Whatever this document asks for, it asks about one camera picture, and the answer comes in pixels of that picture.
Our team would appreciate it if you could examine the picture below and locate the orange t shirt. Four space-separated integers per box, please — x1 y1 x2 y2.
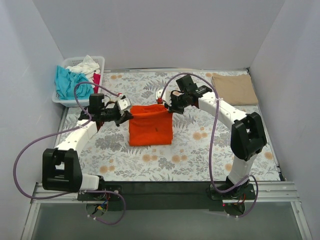
128 104 173 147

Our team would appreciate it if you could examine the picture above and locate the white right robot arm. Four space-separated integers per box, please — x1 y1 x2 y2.
156 72 267 199

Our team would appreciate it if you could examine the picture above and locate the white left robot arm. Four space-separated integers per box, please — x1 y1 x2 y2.
42 93 133 200

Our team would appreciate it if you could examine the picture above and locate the magenta t shirt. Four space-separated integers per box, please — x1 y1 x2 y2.
93 73 101 94

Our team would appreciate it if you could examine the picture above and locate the white t shirt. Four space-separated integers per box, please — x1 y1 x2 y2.
65 55 101 79

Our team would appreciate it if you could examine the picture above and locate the teal t shirt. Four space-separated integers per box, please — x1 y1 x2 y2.
54 65 94 100

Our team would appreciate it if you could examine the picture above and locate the folded beige t shirt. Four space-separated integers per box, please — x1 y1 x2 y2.
212 73 259 106

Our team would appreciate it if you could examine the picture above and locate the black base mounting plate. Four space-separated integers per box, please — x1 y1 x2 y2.
77 181 256 214

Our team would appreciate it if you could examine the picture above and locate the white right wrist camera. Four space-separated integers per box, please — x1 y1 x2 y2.
155 89 171 106

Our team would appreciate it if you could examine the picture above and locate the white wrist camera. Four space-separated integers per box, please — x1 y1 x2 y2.
155 89 171 106
117 94 132 111

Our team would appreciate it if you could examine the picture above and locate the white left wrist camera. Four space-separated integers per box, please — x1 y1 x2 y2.
117 94 132 111

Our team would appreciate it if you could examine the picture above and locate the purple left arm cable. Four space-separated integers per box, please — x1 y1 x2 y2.
12 81 127 225

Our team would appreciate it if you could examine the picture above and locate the aluminium frame rail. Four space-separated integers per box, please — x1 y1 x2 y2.
222 181 300 204

